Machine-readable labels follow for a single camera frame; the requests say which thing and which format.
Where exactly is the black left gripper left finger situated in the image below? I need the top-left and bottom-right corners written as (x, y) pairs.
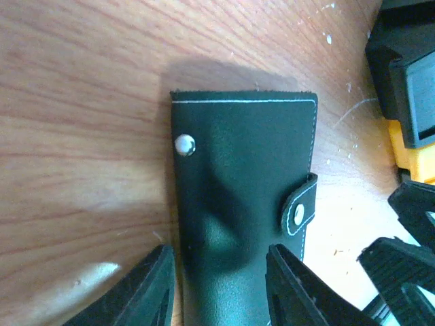
top-left (65, 244), bottom-right (175, 326)

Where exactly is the black bin with red cards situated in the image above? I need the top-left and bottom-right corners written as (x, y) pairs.
top-left (365, 1), bottom-right (434, 149)

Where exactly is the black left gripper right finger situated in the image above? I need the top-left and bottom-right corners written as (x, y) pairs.
top-left (265, 244), bottom-right (377, 326)

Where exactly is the yellow bin with black cards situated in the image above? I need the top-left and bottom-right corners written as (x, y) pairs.
top-left (387, 120), bottom-right (434, 185)

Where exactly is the black leather card holder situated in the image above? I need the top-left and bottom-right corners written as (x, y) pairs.
top-left (171, 90), bottom-right (318, 325)

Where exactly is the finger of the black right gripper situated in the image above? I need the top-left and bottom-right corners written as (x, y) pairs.
top-left (388, 181), bottom-right (434, 251)
top-left (358, 237), bottom-right (434, 325)

